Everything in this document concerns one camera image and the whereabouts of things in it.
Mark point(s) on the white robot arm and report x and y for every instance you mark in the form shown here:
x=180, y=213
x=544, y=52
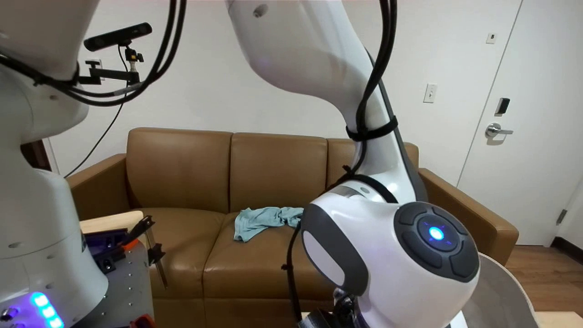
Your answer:
x=391, y=258

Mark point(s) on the white light switch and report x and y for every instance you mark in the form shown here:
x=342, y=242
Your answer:
x=430, y=94

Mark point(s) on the brown leather sofa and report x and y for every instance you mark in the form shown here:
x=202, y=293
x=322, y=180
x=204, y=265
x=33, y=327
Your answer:
x=266, y=231

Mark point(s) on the black camera on mount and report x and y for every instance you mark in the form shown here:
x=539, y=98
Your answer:
x=120, y=38

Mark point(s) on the light blue cloth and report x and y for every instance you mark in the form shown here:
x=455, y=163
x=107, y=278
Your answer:
x=249, y=224

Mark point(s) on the white door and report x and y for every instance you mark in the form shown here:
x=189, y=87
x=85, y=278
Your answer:
x=534, y=180

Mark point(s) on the grey perforated robot cart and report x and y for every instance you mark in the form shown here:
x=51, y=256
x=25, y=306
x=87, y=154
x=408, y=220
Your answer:
x=124, y=249

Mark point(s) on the white laundry bag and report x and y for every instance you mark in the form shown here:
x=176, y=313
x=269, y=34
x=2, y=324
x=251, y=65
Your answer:
x=497, y=302

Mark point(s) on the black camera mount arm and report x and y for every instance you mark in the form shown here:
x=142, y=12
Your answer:
x=129, y=58

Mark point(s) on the silver door handle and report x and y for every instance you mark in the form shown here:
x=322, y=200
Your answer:
x=495, y=134

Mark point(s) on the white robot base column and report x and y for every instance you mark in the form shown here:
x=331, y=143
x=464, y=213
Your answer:
x=40, y=242

